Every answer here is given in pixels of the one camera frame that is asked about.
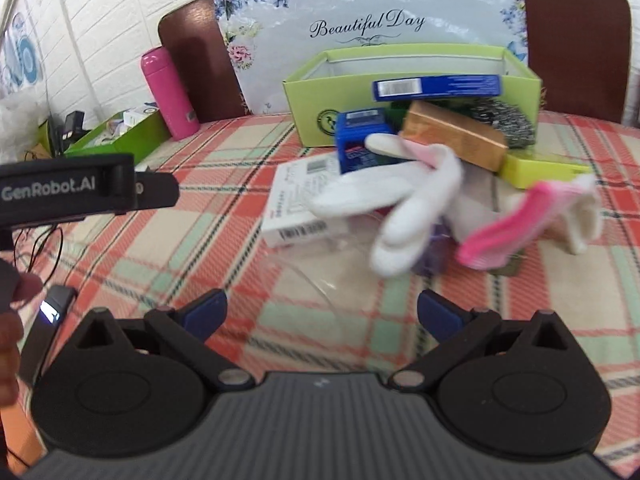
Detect small white box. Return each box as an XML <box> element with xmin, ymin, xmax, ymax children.
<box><xmin>122</xmin><ymin>105</ymin><xmax>161</xmax><ymax>127</ymax></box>

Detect black charger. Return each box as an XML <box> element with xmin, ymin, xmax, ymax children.
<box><xmin>59</xmin><ymin>111</ymin><xmax>87</xmax><ymax>152</ymax></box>

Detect yellow-green flat box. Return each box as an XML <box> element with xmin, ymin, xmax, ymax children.
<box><xmin>499</xmin><ymin>152</ymin><xmax>597</xmax><ymax>190</ymax></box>

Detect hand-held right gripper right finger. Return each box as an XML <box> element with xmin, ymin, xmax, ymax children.
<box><xmin>390</xmin><ymin>288</ymin><xmax>573</xmax><ymax>393</ymax></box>

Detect white plastic bag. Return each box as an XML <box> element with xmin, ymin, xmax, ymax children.
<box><xmin>0</xmin><ymin>92</ymin><xmax>53</xmax><ymax>161</ymax></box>

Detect clear plastic package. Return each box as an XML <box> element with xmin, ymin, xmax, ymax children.
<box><xmin>274</xmin><ymin>237</ymin><xmax>386</xmax><ymax>311</ymax></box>

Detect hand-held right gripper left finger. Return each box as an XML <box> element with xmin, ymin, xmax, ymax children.
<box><xmin>72</xmin><ymin>288</ymin><xmax>256</xmax><ymax>393</ymax></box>

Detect blue wall sticker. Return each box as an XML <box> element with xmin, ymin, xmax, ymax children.
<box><xmin>0</xmin><ymin>10</ymin><xmax>47</xmax><ymax>93</ymax></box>

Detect brown wooden chair back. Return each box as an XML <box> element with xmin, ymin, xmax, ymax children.
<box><xmin>158</xmin><ymin>0</ymin><xmax>247</xmax><ymax>124</ymax></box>
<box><xmin>520</xmin><ymin>0</ymin><xmax>632</xmax><ymax>124</ymax></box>

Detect black phone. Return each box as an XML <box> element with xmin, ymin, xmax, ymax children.
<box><xmin>19</xmin><ymin>285</ymin><xmax>79</xmax><ymax>387</ymax></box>

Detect floral printed board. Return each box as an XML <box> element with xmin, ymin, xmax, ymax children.
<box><xmin>212</xmin><ymin>0</ymin><xmax>530</xmax><ymax>116</ymax></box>

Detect green cardboard storage box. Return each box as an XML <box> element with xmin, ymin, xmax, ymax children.
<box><xmin>282</xmin><ymin>43</ymin><xmax>543</xmax><ymax>148</ymax></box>

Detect person's left hand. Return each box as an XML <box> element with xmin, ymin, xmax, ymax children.
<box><xmin>0</xmin><ymin>259</ymin><xmax>44</xmax><ymax>407</ymax></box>

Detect black cable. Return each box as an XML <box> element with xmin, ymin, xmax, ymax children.
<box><xmin>12</xmin><ymin>225</ymin><xmax>66</xmax><ymax>291</ymax></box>

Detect steel wool scourer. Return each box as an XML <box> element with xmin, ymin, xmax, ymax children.
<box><xmin>462</xmin><ymin>99</ymin><xmax>537</xmax><ymax>149</ymax></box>

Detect plaid tablecloth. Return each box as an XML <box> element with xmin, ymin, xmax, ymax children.
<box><xmin>0</xmin><ymin>109</ymin><xmax>640</xmax><ymax>480</ymax></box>

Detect long blue box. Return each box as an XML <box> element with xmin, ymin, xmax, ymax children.
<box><xmin>371</xmin><ymin>74</ymin><xmax>502</xmax><ymax>102</ymax></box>

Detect small blue box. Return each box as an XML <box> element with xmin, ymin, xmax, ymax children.
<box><xmin>336</xmin><ymin>108</ymin><xmax>401</xmax><ymax>175</ymax></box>

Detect green box lid tray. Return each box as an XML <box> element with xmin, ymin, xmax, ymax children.
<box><xmin>64</xmin><ymin>109</ymin><xmax>172</xmax><ymax>162</ymax></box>

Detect copper coloured box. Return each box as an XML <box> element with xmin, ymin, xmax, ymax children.
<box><xmin>401</xmin><ymin>101</ymin><xmax>509</xmax><ymax>172</ymax></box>

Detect white glove pink cuff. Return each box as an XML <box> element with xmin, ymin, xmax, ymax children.
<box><xmin>310</xmin><ymin>132</ymin><xmax>464</xmax><ymax>277</ymax></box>
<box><xmin>456</xmin><ymin>174</ymin><xmax>604</xmax><ymax>269</ymax></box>

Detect pink bottle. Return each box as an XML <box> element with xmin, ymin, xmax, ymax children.
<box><xmin>140</xmin><ymin>46</ymin><xmax>200</xmax><ymax>141</ymax></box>

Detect white labelled box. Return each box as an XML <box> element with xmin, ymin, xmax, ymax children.
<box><xmin>261</xmin><ymin>155</ymin><xmax>352</xmax><ymax>249</ymax></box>

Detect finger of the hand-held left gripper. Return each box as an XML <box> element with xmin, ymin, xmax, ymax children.
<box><xmin>134</xmin><ymin>172</ymin><xmax>179</xmax><ymax>209</ymax></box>

